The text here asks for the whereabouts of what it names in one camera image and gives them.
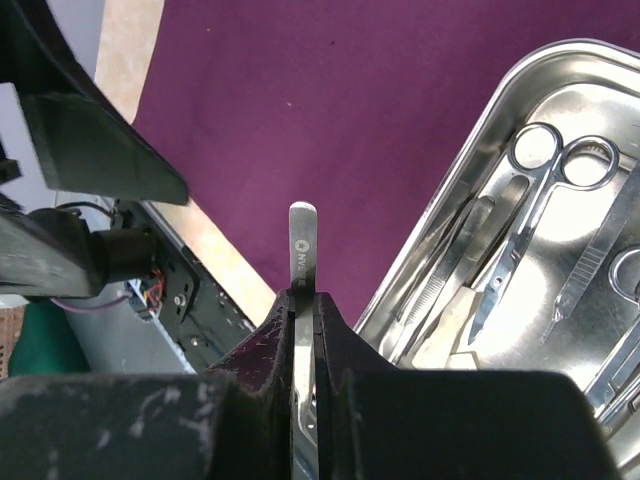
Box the steel serrated tweezers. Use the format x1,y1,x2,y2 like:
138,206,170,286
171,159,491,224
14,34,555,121
392,196,495,358

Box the white packaged instrument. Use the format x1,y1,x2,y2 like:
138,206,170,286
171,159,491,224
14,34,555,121
411,287,479,370

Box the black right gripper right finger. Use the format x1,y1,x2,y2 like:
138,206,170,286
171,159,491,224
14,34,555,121
313,292,397,479

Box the steel instrument tray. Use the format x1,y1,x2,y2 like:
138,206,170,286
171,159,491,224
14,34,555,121
356,39,639,479

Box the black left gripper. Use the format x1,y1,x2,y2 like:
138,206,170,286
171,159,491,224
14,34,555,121
1,1,189,205

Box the surgical scissors steel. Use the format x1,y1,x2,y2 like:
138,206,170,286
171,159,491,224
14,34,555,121
468,122,620,344

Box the steel scalpel handle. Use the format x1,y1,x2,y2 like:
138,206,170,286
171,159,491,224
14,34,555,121
539,162,639,345

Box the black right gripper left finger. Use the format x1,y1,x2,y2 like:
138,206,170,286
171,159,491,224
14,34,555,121
207,290,293,479

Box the steel forceps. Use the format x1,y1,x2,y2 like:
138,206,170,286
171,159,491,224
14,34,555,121
586,245,639,410

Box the purple cloth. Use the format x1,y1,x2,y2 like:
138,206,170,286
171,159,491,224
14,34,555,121
135,1,639,323

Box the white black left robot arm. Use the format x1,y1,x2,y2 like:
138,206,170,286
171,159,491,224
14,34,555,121
1,1,189,299

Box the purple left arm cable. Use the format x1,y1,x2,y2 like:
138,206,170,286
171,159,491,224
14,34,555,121
49,292,134,316

